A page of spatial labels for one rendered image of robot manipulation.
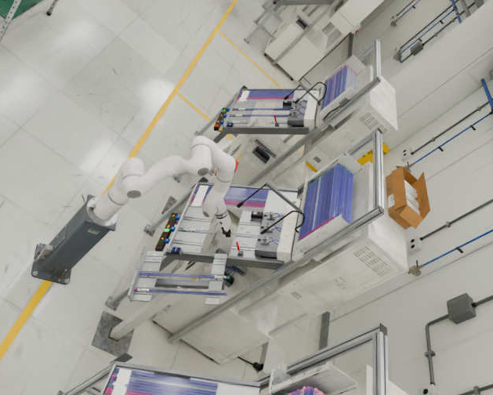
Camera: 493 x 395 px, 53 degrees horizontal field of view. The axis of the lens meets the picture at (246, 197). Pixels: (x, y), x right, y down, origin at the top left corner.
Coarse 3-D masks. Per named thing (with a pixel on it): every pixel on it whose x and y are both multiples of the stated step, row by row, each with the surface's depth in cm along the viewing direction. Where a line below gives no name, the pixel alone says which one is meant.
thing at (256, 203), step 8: (200, 192) 338; (208, 192) 337; (232, 192) 335; (240, 192) 335; (248, 192) 334; (264, 192) 333; (192, 200) 332; (200, 200) 331; (224, 200) 329; (232, 200) 329; (240, 200) 328; (248, 200) 328; (256, 200) 327; (264, 200) 327; (232, 208) 322; (240, 208) 321; (248, 208) 321; (256, 208) 320
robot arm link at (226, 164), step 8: (200, 136) 254; (192, 144) 252; (200, 144) 250; (208, 144) 254; (216, 152) 255; (224, 152) 257; (216, 160) 256; (224, 160) 255; (232, 160) 257; (224, 168) 257; (232, 168) 259; (224, 176) 263; (232, 176) 266
